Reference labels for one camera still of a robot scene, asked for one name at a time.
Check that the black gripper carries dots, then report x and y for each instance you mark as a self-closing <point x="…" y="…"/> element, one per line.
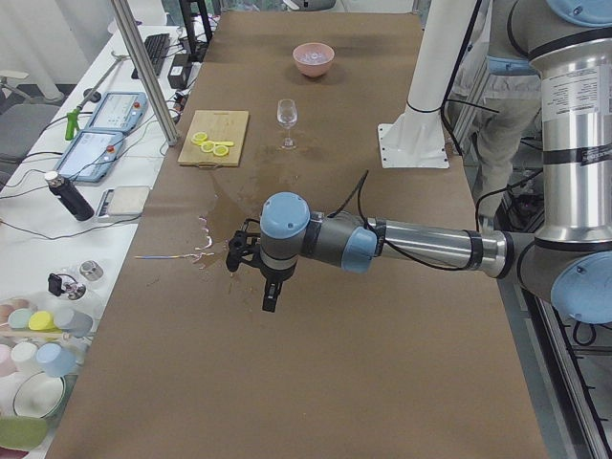
<point x="273" y="277"/>

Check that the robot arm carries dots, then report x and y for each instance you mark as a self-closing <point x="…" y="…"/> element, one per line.
<point x="567" y="262"/>

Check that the clear wine glass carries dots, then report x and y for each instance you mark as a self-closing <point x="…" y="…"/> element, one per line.
<point x="286" y="115"/>

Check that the clear ice cubes pile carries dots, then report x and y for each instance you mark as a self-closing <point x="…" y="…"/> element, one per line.
<point x="313" y="58"/>

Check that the lemon slice lower left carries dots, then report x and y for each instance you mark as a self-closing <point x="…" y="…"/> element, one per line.
<point x="220" y="150"/>

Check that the lemon slice middle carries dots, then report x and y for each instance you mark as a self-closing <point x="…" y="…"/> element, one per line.
<point x="207" y="146"/>

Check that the white digital scale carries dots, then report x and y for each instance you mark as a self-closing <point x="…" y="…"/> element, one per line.
<point x="122" y="202"/>

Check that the wooden cutting board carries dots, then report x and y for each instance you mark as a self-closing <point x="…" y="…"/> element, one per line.
<point x="220" y="125"/>

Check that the blue teach pendant near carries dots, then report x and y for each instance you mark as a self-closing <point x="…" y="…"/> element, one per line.
<point x="90" y="156"/>

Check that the blue teach pendant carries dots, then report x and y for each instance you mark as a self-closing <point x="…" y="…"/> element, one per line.
<point x="118" y="112"/>
<point x="90" y="156"/>

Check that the light blue cup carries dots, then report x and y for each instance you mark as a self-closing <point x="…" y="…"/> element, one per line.
<point x="55" y="360"/>

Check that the black water bottle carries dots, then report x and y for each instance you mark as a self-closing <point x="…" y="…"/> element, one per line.
<point x="68" y="195"/>

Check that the yellow cup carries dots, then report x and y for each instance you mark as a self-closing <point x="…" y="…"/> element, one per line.
<point x="42" y="321"/>

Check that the blue teach pendant far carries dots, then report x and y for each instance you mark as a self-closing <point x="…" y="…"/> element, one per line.
<point x="118" y="112"/>

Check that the pink bowl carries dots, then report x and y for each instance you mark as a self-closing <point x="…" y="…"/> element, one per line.
<point x="314" y="70"/>

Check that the green air gun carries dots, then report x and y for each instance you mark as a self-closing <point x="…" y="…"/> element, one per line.
<point x="72" y="126"/>

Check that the black keyboard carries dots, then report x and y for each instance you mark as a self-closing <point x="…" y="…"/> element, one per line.
<point x="156" y="46"/>

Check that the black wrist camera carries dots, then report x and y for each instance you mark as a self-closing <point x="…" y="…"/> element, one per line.
<point x="244" y="248"/>

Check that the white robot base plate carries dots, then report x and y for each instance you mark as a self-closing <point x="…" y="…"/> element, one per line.
<point x="403" y="145"/>

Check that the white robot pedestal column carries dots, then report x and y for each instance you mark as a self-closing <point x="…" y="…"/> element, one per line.
<point x="446" y="25"/>

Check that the aluminium frame post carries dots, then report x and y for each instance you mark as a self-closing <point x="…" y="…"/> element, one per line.
<point x="135" y="47"/>

